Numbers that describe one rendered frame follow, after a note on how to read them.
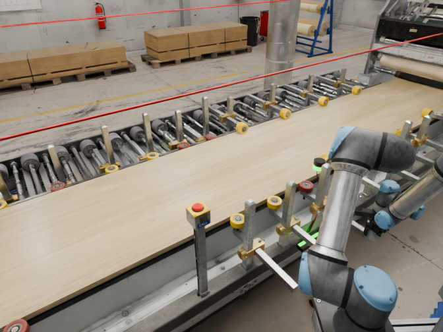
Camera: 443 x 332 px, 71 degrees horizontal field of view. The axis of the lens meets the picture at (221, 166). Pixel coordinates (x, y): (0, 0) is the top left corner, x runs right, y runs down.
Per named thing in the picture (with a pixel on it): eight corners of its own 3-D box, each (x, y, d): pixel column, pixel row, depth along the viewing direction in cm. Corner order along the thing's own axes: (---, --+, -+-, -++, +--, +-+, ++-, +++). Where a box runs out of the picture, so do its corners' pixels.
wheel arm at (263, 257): (297, 290, 137) (298, 284, 135) (292, 294, 135) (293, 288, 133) (237, 231, 167) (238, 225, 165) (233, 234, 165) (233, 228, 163)
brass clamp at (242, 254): (265, 250, 156) (265, 244, 153) (244, 263, 150) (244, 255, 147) (257, 243, 160) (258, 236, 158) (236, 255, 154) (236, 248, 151)
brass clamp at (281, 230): (300, 228, 167) (302, 221, 164) (282, 238, 161) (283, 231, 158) (292, 221, 171) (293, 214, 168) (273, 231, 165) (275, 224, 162)
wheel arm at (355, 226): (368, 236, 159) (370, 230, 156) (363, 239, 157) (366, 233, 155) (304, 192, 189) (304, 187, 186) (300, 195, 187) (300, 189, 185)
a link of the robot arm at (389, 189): (395, 192, 132) (377, 182, 138) (387, 211, 138) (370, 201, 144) (406, 186, 135) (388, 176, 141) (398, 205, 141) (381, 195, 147)
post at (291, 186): (286, 251, 173) (296, 182, 146) (281, 254, 171) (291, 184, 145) (281, 248, 175) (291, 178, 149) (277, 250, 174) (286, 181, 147)
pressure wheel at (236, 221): (245, 228, 167) (246, 213, 161) (244, 240, 161) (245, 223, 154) (231, 227, 168) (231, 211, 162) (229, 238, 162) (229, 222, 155)
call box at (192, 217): (211, 224, 121) (210, 209, 117) (195, 232, 118) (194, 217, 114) (202, 214, 126) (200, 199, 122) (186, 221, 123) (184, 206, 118)
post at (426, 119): (409, 175, 231) (432, 115, 205) (406, 176, 229) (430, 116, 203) (404, 173, 233) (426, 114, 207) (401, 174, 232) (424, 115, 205)
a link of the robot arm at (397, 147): (433, 136, 87) (401, 153, 132) (389, 129, 90) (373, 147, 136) (422, 177, 87) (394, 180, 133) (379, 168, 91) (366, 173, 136)
